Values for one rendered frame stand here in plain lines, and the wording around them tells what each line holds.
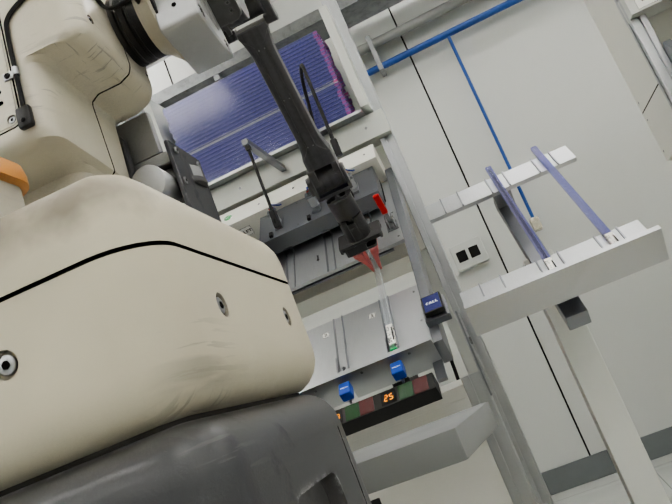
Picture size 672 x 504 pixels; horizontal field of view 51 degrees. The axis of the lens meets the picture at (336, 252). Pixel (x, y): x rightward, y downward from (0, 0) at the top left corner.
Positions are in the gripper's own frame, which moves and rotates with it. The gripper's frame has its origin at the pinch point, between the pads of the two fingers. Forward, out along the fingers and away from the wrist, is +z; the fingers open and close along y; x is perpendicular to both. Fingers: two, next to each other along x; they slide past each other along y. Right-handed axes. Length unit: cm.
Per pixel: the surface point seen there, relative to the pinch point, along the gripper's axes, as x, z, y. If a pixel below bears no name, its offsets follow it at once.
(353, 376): 30.3, 3.5, 9.3
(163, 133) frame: -61, -36, 47
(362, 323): 15.2, 2.8, 5.9
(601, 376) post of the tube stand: 33, 24, -34
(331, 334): 14.5, 2.7, 13.2
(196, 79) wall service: -213, -21, 70
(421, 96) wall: -198, 33, -27
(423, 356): 30.1, 5.6, -4.7
